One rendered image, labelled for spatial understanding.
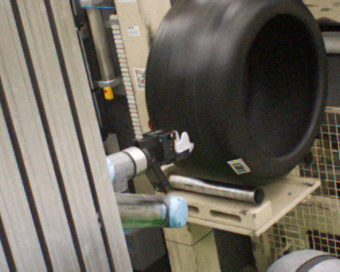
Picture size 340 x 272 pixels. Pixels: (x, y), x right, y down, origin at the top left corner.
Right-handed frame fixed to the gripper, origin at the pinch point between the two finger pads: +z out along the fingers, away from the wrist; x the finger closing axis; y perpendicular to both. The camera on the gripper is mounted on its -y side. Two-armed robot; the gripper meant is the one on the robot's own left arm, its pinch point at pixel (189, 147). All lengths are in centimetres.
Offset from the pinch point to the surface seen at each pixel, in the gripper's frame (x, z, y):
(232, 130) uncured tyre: -12.0, 4.3, 4.7
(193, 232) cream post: 28, 30, -42
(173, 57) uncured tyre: 4.2, 2.1, 24.5
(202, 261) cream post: 28, 33, -54
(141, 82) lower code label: 36.0, 20.3, 12.5
